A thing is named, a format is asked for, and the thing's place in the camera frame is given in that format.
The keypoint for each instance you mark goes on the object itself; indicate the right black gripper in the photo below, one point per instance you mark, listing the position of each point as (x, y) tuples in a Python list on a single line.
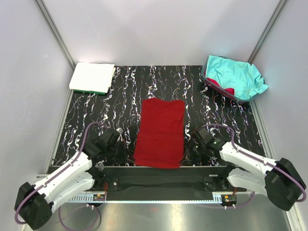
[(188, 157)]

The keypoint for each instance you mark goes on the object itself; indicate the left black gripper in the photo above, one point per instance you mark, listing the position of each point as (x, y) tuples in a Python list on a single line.
[(125, 156)]

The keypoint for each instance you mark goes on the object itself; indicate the red t shirt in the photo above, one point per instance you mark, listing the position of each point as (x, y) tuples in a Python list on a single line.
[(160, 140)]

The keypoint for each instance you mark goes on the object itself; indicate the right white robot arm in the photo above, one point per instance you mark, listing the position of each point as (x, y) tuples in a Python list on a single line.
[(278, 180)]

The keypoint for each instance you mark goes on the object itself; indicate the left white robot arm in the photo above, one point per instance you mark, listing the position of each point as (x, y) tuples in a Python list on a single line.
[(36, 203)]

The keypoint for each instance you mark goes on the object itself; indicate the crimson t shirt in basket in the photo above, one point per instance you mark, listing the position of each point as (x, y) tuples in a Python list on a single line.
[(217, 84)]

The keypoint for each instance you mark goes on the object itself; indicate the folded white t shirt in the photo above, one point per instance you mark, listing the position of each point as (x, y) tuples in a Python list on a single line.
[(92, 77)]

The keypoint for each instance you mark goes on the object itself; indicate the teal t shirt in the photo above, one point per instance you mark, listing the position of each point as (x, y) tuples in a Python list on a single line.
[(243, 77)]

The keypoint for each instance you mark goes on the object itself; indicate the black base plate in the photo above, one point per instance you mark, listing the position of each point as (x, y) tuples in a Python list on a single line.
[(146, 184)]

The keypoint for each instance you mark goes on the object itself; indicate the left cable duct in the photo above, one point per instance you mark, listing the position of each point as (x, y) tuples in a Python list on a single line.
[(88, 198)]

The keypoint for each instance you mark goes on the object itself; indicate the left aluminium frame post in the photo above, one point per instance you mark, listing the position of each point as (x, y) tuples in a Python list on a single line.
[(55, 32)]

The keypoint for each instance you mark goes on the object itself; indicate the aluminium frame post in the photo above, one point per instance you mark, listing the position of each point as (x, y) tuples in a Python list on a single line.
[(55, 32), (269, 26)]

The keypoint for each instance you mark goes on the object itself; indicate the right aluminium frame post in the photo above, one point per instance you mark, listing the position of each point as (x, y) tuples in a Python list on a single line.
[(269, 26)]

